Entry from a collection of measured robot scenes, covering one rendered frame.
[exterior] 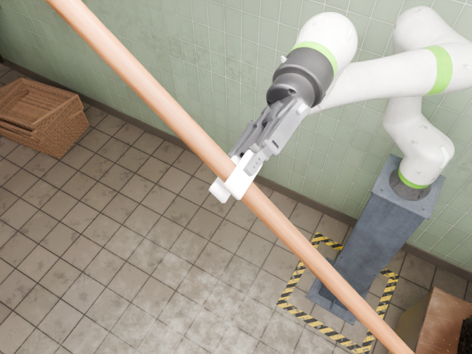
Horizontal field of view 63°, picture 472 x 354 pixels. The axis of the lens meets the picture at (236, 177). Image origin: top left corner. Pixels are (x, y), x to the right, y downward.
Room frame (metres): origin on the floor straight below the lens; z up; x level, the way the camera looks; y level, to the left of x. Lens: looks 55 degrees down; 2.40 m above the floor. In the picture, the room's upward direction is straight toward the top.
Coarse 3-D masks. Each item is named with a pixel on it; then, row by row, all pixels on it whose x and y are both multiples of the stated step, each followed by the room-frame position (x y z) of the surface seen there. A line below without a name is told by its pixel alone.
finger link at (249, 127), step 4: (252, 120) 0.45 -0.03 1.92; (248, 124) 0.45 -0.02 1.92; (248, 128) 0.43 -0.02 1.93; (252, 128) 0.43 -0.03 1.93; (244, 132) 0.42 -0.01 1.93; (248, 132) 0.42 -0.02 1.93; (240, 136) 0.42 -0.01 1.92; (244, 136) 0.41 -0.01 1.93; (240, 140) 0.40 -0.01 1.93; (236, 144) 0.40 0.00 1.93; (240, 144) 0.39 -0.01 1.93; (232, 148) 0.39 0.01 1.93; (236, 148) 0.38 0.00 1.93; (232, 152) 0.37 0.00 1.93; (228, 156) 0.37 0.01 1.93
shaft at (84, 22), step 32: (64, 0) 0.41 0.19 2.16; (96, 32) 0.40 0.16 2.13; (128, 64) 0.38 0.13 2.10; (160, 96) 0.36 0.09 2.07; (192, 128) 0.34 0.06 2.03; (224, 160) 0.32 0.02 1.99; (256, 192) 0.29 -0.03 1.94; (288, 224) 0.27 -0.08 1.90; (320, 256) 0.24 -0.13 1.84; (352, 288) 0.21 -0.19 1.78
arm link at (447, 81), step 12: (444, 36) 0.82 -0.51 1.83; (456, 36) 0.82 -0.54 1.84; (432, 48) 0.75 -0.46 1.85; (444, 48) 0.75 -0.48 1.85; (456, 48) 0.76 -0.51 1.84; (468, 48) 0.76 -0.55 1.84; (444, 60) 0.72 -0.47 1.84; (456, 60) 0.72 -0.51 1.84; (468, 60) 0.73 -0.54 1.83; (444, 72) 0.70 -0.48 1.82; (456, 72) 0.70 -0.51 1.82; (468, 72) 0.71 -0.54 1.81; (444, 84) 0.69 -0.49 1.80; (456, 84) 0.70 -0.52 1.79; (468, 84) 0.71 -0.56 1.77
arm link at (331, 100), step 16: (352, 64) 0.68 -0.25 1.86; (368, 64) 0.68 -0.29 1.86; (384, 64) 0.69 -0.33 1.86; (400, 64) 0.69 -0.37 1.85; (416, 64) 0.70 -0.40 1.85; (432, 64) 0.70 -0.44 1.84; (352, 80) 0.63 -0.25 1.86; (368, 80) 0.64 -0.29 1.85; (384, 80) 0.65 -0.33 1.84; (400, 80) 0.66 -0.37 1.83; (416, 80) 0.67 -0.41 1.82; (432, 80) 0.68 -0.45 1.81; (336, 96) 0.60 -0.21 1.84; (352, 96) 0.62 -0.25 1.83; (368, 96) 0.63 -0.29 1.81; (384, 96) 0.65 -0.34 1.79; (400, 96) 0.67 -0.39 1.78; (416, 96) 0.69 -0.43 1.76
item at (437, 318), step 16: (432, 288) 0.63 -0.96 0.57; (416, 304) 0.61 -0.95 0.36; (432, 304) 0.54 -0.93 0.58; (448, 304) 0.54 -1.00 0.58; (464, 304) 0.54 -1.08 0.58; (400, 320) 0.58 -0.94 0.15; (416, 320) 0.51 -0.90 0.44; (432, 320) 0.47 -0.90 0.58; (448, 320) 0.47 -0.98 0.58; (400, 336) 0.47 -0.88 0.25; (416, 336) 0.42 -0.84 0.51; (432, 336) 0.40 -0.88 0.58; (448, 336) 0.40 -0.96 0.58; (416, 352) 0.34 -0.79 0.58; (432, 352) 0.34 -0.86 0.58; (448, 352) 0.34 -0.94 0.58
